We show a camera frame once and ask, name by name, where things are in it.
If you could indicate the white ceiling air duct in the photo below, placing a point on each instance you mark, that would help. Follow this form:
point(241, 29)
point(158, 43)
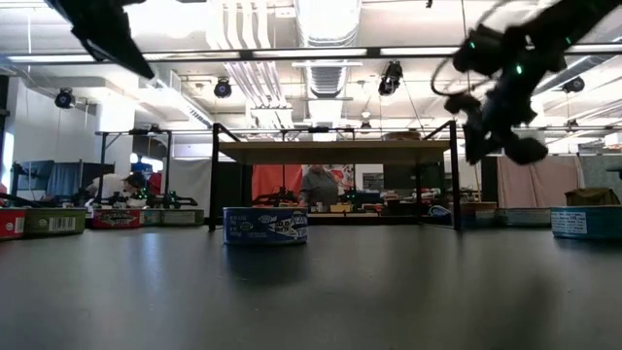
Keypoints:
point(326, 80)

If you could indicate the black ceiling spotlight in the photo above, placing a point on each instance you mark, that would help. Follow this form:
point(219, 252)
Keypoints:
point(573, 85)
point(64, 98)
point(391, 78)
point(222, 88)

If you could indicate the wooden shelf with black frame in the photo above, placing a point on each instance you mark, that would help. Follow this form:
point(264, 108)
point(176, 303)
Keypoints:
point(335, 152)

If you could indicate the red can with fish picture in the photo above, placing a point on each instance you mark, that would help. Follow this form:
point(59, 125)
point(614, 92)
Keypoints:
point(116, 219)

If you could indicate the green can with barcode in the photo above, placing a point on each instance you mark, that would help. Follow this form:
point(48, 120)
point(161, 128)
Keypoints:
point(54, 222)

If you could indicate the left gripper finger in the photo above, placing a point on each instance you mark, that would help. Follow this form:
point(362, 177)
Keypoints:
point(126, 56)

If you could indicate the person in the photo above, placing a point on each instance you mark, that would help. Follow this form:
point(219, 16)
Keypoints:
point(116, 185)
point(318, 187)

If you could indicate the red can with barcode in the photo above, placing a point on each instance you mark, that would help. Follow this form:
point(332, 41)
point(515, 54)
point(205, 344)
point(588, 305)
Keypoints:
point(10, 223)

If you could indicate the pink curtain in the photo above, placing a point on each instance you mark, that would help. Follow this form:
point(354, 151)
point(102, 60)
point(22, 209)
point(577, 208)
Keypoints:
point(537, 180)

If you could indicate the dark blue tuna can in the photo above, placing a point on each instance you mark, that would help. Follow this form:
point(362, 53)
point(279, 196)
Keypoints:
point(265, 226)

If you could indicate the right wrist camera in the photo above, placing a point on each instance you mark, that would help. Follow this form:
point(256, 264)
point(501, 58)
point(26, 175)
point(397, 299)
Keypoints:
point(461, 103)

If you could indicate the orange partition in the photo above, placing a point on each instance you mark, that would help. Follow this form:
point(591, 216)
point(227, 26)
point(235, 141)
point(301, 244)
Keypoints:
point(274, 180)

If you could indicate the black background rig frame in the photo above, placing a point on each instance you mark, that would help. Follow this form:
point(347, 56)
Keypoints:
point(168, 165)

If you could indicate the olive green bag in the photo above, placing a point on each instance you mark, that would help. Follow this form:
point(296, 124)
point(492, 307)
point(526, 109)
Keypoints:
point(590, 197)

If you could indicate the background monitor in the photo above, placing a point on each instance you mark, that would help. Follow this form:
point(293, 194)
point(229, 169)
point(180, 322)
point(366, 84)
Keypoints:
point(34, 175)

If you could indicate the teal can with white label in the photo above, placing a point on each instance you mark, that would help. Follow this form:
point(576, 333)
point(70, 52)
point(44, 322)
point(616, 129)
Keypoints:
point(588, 222)

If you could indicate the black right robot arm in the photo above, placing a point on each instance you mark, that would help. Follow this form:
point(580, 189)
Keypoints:
point(559, 29)

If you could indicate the green-grey labelled tin can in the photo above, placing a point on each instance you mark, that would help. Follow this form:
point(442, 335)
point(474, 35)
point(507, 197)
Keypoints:
point(522, 217)

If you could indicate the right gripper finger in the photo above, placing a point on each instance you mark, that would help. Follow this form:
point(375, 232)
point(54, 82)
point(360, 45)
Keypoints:
point(478, 143)

